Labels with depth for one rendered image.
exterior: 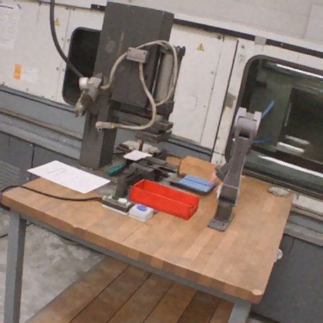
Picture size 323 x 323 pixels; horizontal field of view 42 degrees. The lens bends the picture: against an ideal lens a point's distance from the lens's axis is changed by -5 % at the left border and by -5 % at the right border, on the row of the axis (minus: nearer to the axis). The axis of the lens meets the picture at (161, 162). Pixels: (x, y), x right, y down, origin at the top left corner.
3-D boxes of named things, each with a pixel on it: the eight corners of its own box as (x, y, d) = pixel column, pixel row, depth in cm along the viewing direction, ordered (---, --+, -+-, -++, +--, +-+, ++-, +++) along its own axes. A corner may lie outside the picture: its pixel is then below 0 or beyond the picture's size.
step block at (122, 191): (120, 199, 175) (125, 178, 172) (114, 197, 176) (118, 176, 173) (127, 195, 181) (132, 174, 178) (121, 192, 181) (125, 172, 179)
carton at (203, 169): (225, 190, 212) (229, 175, 209) (177, 175, 219) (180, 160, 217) (231, 184, 223) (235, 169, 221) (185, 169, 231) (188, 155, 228)
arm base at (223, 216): (211, 208, 164) (228, 213, 162) (223, 192, 182) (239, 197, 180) (206, 226, 166) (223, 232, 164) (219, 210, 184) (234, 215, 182)
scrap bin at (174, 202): (187, 220, 168) (191, 206, 167) (128, 200, 176) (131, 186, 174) (197, 210, 179) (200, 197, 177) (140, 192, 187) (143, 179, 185)
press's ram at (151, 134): (156, 151, 184) (171, 81, 175) (102, 135, 192) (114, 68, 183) (171, 144, 200) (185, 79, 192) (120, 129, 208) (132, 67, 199)
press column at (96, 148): (99, 171, 200) (129, 4, 178) (76, 163, 204) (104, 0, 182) (112, 164, 213) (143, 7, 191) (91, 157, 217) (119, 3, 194)
